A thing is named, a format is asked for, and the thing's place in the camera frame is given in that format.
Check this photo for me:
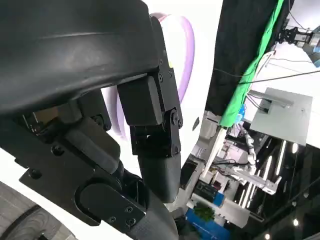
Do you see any grey metal panel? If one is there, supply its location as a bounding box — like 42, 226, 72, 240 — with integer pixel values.
249, 87, 314, 146

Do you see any lilac plate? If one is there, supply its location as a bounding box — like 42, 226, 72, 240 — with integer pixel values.
101, 12, 196, 141

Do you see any thin black cable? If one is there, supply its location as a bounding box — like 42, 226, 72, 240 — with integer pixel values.
213, 68, 320, 84

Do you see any blue box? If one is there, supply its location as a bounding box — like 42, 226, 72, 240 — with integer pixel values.
185, 206, 231, 240

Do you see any black backdrop cloth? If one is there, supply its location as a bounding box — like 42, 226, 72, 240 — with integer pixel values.
204, 0, 292, 116

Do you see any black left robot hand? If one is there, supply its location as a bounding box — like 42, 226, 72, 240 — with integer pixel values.
0, 0, 184, 240

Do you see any aluminium frame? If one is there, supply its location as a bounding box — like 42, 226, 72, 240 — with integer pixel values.
229, 164, 284, 196

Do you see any green cloth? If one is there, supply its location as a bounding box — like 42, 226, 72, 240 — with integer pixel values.
218, 0, 286, 129

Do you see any green plant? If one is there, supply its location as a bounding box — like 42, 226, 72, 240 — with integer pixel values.
193, 202, 216, 222

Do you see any black background machine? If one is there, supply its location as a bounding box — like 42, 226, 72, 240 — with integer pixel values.
276, 26, 314, 48

